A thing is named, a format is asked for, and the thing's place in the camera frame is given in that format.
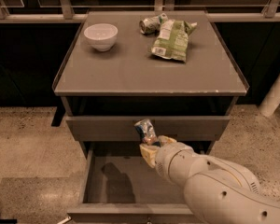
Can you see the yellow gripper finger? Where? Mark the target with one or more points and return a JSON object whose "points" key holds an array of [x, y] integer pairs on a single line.
{"points": [[149, 154], [164, 140]]}

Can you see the redbull can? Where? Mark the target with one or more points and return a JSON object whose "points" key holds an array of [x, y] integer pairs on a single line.
{"points": [[146, 131]]}

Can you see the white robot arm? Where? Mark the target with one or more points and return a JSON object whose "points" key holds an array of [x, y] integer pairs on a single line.
{"points": [[216, 191]]}

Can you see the grey open middle drawer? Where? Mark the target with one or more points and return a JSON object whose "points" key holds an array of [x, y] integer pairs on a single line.
{"points": [[118, 187]]}

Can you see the grey top drawer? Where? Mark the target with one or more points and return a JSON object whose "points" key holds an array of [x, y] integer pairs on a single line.
{"points": [[121, 128]]}

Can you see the grey drawer cabinet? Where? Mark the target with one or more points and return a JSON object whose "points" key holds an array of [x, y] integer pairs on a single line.
{"points": [[128, 81]]}

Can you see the green chip bag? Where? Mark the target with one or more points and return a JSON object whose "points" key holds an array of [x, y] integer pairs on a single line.
{"points": [[172, 41]]}

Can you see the white ceramic bowl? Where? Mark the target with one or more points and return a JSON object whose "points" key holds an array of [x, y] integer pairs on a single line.
{"points": [[101, 36]]}

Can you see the white pillar leg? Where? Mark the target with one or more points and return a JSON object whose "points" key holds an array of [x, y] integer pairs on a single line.
{"points": [[271, 100]]}

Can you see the metal window railing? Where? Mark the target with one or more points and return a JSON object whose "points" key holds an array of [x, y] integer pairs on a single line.
{"points": [[65, 11]]}

